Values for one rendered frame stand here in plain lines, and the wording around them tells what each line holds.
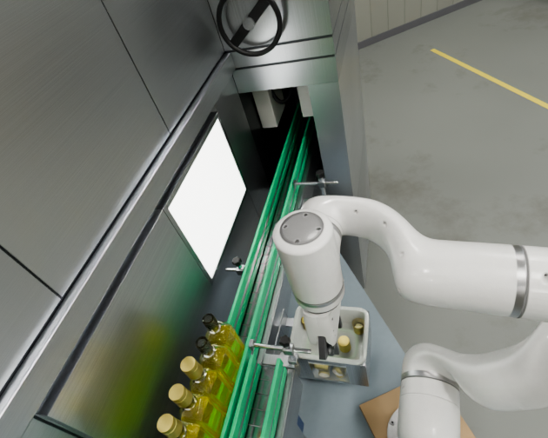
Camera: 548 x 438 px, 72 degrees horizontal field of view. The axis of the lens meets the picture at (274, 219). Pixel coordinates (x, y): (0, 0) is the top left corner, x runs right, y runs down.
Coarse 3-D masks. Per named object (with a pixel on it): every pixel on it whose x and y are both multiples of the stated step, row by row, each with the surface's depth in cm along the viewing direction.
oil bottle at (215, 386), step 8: (208, 368) 86; (208, 376) 84; (216, 376) 86; (192, 384) 84; (200, 384) 83; (208, 384) 83; (216, 384) 86; (224, 384) 90; (200, 392) 84; (208, 392) 83; (216, 392) 86; (224, 392) 90; (216, 400) 86; (224, 400) 90; (224, 408) 91
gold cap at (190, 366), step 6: (186, 360) 80; (192, 360) 80; (180, 366) 80; (186, 366) 79; (192, 366) 79; (198, 366) 81; (186, 372) 79; (192, 372) 79; (198, 372) 81; (192, 378) 81
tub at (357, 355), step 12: (300, 312) 119; (348, 312) 115; (360, 312) 114; (300, 324) 119; (348, 324) 119; (300, 336) 118; (348, 336) 116; (360, 336) 115; (312, 348) 116; (360, 348) 113; (324, 360) 106; (336, 360) 105; (348, 360) 104; (360, 360) 103
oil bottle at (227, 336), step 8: (224, 328) 92; (232, 328) 95; (208, 336) 91; (216, 336) 91; (224, 336) 91; (232, 336) 95; (224, 344) 91; (232, 344) 95; (240, 344) 100; (232, 352) 95; (240, 352) 100; (240, 360) 100
